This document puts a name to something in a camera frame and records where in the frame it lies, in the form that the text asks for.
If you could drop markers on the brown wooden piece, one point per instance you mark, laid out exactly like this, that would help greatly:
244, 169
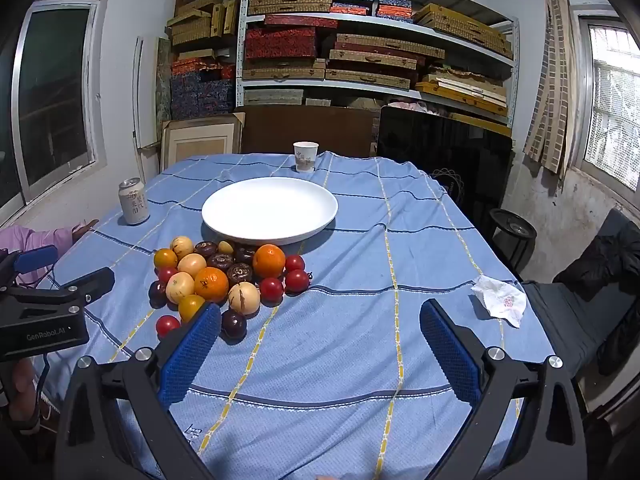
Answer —
84, 230

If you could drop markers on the grey stone slab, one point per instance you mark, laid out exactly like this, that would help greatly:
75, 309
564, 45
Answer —
163, 80

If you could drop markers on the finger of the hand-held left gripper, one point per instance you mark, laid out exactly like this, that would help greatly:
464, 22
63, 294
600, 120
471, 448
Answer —
95, 280
36, 258

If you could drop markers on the cream striped pepino melon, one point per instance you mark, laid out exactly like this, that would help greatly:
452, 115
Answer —
244, 298
181, 246
180, 287

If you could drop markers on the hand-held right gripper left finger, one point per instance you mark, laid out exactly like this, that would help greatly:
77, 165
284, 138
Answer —
192, 355

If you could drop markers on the grey chair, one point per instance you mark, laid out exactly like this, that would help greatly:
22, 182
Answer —
555, 310

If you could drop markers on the aluminium frame window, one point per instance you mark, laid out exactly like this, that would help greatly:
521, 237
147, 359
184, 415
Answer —
55, 95

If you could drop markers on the white paper cup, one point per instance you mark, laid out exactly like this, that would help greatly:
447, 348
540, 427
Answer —
306, 157

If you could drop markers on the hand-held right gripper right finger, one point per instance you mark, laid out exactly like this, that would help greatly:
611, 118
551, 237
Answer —
450, 355

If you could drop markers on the orange tangerine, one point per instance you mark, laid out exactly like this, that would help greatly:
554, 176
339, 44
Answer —
268, 260
211, 284

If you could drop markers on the black jacket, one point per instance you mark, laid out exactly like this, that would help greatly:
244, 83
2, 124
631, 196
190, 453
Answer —
610, 270

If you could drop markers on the black glossy panel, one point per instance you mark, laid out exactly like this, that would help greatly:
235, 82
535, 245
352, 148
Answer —
440, 150

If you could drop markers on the red tomato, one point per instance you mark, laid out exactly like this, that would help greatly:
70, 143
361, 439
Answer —
271, 289
294, 263
296, 280
167, 275
167, 325

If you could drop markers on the large red patterned box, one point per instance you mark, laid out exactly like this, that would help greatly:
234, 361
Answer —
280, 44

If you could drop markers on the crumpled white tissue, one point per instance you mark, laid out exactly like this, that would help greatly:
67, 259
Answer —
500, 300

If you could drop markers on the wooden picture frame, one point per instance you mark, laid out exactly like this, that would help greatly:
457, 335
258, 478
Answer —
200, 142

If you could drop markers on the yellow orange tomato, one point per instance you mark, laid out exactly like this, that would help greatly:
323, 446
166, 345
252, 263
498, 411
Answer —
165, 258
191, 307

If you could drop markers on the pale orange round fruit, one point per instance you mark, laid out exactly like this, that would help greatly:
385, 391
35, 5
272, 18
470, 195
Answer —
192, 265

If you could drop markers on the dark brown mangosteen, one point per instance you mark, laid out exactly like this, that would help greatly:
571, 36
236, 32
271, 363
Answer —
206, 249
245, 254
220, 261
239, 273

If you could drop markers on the stack of yellow wooden frames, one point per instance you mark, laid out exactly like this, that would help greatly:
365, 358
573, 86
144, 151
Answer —
465, 92

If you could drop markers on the person's left hand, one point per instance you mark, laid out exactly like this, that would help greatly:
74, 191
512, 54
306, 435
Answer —
22, 390

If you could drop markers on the brown board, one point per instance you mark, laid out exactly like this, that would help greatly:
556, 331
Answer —
305, 127

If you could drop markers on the blue striped tablecloth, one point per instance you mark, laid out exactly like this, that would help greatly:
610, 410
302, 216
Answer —
350, 320

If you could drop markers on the orange patterned box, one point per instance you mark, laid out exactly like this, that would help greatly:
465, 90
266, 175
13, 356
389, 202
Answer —
350, 9
394, 13

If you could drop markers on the window with white mesh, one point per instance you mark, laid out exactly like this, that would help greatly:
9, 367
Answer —
615, 110

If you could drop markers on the pink cloth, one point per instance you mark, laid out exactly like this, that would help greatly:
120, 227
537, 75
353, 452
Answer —
35, 240

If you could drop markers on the white plate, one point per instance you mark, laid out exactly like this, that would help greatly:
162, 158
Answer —
270, 210

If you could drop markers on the white metal shelf rack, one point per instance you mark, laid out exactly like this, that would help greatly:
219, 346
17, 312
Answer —
240, 50

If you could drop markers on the stack of blue patterned boxes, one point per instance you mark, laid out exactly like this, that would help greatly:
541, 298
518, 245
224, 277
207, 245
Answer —
200, 92

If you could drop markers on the brick pattern curtain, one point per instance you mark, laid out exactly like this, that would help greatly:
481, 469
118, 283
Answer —
550, 85

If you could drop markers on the grey flat box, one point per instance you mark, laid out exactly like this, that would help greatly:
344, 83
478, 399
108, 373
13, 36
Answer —
272, 96

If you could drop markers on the pale pink plastic bag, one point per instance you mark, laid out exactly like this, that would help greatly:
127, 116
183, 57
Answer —
415, 107

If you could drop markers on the black round stool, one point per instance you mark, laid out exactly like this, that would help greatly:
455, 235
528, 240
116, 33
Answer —
512, 245

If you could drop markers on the flat red patterned box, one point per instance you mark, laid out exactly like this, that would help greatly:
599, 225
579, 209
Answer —
300, 21

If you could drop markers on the beige drink can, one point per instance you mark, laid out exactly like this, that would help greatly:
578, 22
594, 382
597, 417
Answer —
134, 205

